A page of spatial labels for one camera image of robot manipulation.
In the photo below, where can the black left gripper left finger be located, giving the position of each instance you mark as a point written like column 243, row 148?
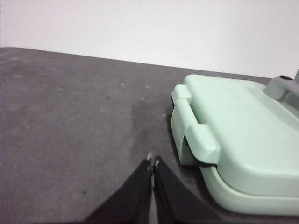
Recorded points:
column 130, row 198

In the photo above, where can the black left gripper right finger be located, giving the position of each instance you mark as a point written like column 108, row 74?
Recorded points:
column 175, row 203

